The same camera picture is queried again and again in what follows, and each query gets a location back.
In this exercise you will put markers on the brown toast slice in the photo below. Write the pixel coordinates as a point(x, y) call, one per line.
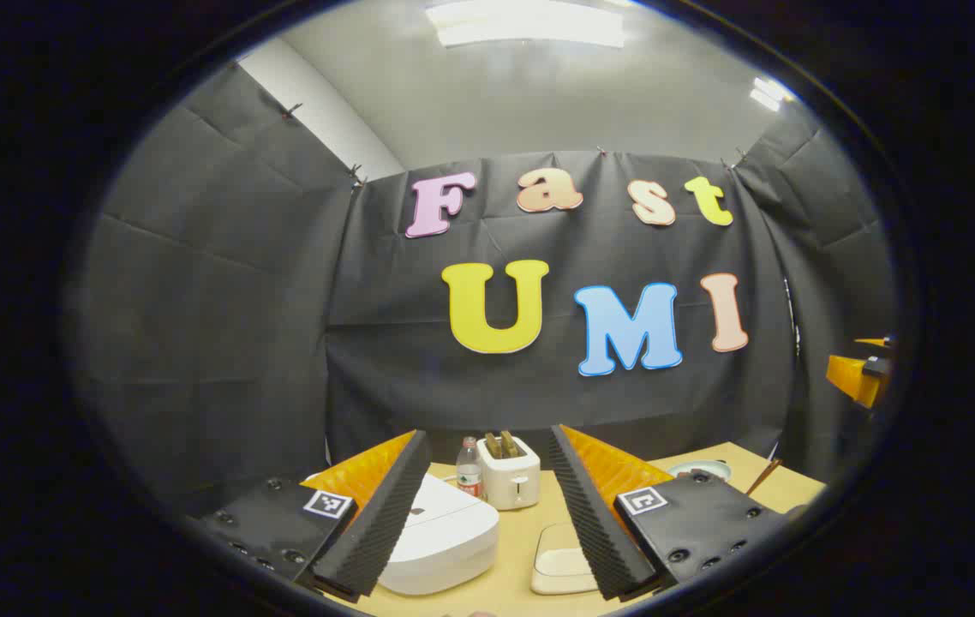
point(509, 442)
point(493, 446)

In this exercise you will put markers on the brown wooden spoon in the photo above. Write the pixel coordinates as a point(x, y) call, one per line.
point(763, 477)

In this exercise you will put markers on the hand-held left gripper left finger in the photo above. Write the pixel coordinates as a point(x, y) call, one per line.
point(385, 523)

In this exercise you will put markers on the white toaster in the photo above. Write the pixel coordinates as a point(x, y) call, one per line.
point(509, 480)

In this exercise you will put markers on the clear plastic water bottle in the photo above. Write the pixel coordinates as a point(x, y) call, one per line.
point(469, 471)

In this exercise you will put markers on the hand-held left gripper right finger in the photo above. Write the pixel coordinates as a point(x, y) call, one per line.
point(590, 514)

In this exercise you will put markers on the pale green plate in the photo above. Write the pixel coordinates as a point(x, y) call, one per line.
point(706, 468)

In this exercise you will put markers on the white rice cooker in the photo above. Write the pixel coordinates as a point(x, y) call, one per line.
point(445, 540)

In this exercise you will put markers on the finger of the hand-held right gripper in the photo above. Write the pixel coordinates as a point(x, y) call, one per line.
point(852, 381)
point(873, 343)

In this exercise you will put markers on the black backdrop cloth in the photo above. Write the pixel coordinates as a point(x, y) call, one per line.
point(367, 360)

